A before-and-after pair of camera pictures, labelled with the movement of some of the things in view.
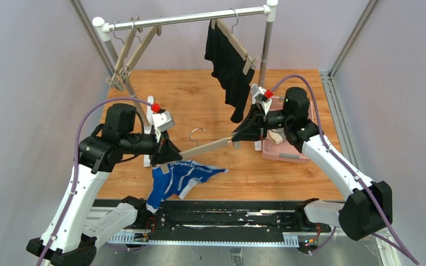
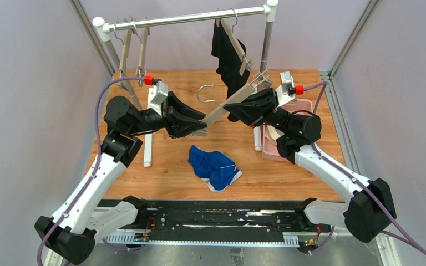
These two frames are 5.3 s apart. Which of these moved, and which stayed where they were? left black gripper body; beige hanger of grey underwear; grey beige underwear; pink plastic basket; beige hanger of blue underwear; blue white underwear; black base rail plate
Moved: left black gripper body; blue white underwear; beige hanger of grey underwear; beige hanger of blue underwear
Stayed: black base rail plate; grey beige underwear; pink plastic basket
